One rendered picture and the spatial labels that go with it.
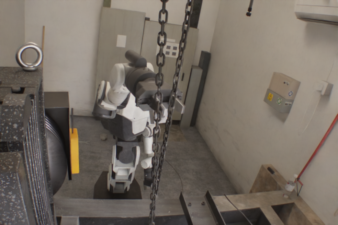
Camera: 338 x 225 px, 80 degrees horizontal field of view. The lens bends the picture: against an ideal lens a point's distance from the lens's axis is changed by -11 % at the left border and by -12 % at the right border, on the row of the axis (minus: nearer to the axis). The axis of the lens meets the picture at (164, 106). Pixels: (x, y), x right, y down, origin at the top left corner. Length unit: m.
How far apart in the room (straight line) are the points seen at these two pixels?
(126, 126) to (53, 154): 0.60
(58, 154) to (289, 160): 1.84
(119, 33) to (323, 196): 2.93
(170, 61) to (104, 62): 0.96
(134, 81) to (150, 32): 2.71
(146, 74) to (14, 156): 0.40
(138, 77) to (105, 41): 2.70
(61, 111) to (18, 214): 0.58
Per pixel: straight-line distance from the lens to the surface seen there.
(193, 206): 1.58
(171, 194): 2.58
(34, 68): 0.64
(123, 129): 1.33
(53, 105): 0.73
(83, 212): 1.47
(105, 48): 3.30
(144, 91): 0.53
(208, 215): 1.56
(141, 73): 0.60
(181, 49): 0.47
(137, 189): 2.32
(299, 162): 2.10
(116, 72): 0.69
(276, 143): 2.29
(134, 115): 1.28
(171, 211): 1.52
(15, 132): 0.34
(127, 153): 1.46
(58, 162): 0.85
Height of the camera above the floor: 1.79
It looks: 23 degrees down
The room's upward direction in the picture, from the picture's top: 10 degrees clockwise
